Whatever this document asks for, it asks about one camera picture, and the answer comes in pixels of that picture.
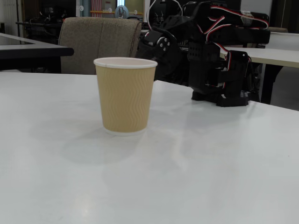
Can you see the tan paper cup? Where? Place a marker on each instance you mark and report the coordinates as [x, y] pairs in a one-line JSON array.
[[125, 98]]

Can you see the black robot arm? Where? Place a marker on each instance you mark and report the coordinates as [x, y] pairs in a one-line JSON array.
[[210, 70]]

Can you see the white background table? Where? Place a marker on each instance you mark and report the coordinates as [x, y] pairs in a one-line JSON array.
[[283, 40]]

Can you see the red white striped poster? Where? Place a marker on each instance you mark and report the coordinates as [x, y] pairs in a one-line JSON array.
[[96, 4]]

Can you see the dark background workbench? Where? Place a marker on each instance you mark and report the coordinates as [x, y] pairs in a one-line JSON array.
[[39, 24]]

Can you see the black monitor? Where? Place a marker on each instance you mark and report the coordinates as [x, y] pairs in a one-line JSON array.
[[233, 4], [167, 9]]

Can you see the grey table with dark edge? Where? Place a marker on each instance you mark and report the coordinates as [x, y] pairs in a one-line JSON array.
[[35, 50]]

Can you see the light blue round fan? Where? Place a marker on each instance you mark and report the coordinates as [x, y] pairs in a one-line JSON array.
[[121, 11]]

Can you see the white table with dark legs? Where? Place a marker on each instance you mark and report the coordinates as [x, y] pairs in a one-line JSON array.
[[268, 56]]

